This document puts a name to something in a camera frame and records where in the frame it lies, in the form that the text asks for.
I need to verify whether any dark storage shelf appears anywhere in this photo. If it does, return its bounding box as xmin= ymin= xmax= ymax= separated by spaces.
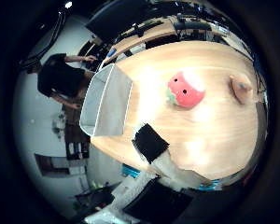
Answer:
xmin=64 ymin=122 xmax=91 ymax=161

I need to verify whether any small blue object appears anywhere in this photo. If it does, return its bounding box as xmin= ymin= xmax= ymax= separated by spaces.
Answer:
xmin=106 ymin=47 xmax=118 ymax=58

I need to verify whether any tan plush toy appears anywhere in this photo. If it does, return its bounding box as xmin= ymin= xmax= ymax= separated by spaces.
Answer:
xmin=229 ymin=74 xmax=255 ymax=105

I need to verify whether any wooden desk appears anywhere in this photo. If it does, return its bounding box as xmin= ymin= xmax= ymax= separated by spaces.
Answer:
xmin=104 ymin=18 xmax=217 ymax=64

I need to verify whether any person in black shirt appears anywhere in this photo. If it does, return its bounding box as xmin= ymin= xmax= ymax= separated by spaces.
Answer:
xmin=36 ymin=52 xmax=99 ymax=110

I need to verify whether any black keyboard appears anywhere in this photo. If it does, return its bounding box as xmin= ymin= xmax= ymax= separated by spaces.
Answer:
xmin=126 ymin=20 xmax=165 ymax=38

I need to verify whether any black cylinder speaker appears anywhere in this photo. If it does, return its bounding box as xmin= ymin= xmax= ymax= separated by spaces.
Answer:
xmin=173 ymin=20 xmax=213 ymax=33

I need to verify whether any black computer monitor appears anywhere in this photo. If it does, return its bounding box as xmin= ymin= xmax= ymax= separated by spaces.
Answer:
xmin=85 ymin=0 xmax=154 ymax=42

